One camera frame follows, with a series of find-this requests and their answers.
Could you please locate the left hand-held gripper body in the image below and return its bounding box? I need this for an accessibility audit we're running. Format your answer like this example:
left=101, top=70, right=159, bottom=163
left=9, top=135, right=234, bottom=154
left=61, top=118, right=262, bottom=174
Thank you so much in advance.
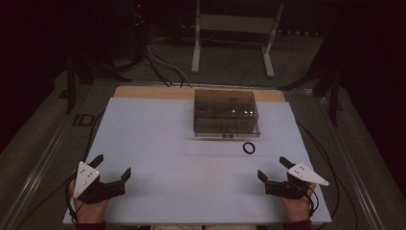
left=73, top=161, right=126, bottom=205

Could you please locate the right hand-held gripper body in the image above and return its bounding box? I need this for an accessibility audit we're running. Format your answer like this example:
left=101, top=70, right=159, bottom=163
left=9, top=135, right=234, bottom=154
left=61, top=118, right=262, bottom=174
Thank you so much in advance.
left=264, top=162, right=330, bottom=200

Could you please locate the black ring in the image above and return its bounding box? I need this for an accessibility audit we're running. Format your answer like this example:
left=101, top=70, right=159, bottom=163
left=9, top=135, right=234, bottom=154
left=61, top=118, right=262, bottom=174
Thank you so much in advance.
left=242, top=141, right=257, bottom=155

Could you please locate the smoky transparent plastic box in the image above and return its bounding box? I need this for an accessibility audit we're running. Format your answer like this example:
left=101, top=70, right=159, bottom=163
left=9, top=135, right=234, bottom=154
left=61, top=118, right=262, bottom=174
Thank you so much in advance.
left=192, top=88, right=261, bottom=139

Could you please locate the person's left hand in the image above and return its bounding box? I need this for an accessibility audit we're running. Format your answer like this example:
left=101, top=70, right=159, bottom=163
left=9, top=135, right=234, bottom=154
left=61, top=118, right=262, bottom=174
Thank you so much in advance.
left=68, top=178, right=110, bottom=224

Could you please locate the person's right hand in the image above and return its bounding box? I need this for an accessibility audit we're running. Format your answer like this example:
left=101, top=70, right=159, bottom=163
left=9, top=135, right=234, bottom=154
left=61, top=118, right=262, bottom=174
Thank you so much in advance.
left=279, top=181, right=317, bottom=223

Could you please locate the dark red sleeve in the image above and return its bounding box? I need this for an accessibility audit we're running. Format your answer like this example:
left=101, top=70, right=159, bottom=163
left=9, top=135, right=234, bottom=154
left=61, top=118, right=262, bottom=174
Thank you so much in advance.
left=75, top=221, right=107, bottom=230
left=282, top=218, right=312, bottom=230

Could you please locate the white table cover sheet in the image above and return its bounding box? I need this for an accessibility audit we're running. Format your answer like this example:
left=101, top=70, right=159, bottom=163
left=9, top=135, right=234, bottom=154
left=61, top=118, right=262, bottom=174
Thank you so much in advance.
left=62, top=97, right=333, bottom=225

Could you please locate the black tripod stand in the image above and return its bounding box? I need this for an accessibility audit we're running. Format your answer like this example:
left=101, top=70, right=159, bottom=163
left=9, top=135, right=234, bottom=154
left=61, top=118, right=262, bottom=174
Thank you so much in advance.
left=277, top=28, right=344, bottom=127
left=65, top=47, right=132, bottom=115

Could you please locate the white metal stand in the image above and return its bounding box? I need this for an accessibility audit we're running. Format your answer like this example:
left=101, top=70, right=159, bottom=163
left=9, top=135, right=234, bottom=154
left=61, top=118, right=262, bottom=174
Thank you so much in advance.
left=191, top=0, right=286, bottom=79

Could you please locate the black cable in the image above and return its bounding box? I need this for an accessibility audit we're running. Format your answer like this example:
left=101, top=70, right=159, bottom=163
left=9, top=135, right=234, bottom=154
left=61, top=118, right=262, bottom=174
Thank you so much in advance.
left=296, top=121, right=360, bottom=230
left=14, top=109, right=106, bottom=230

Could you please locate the aluminium floor rail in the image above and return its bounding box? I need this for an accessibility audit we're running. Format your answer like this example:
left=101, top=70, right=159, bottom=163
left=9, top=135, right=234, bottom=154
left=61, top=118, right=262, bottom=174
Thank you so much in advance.
left=314, top=90, right=396, bottom=230
left=0, top=83, right=97, bottom=230

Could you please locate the bundle of floor cables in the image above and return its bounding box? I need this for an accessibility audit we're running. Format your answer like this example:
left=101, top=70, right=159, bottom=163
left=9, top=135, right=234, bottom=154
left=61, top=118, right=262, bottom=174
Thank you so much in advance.
left=140, top=37, right=193, bottom=89

